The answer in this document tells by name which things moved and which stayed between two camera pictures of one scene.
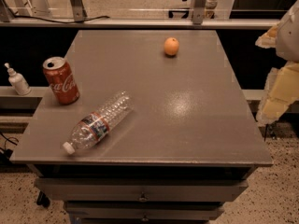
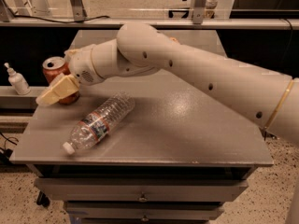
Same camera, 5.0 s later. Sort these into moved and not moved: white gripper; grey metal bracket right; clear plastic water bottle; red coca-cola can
Moved: white gripper
Not moved: clear plastic water bottle; grey metal bracket right; red coca-cola can
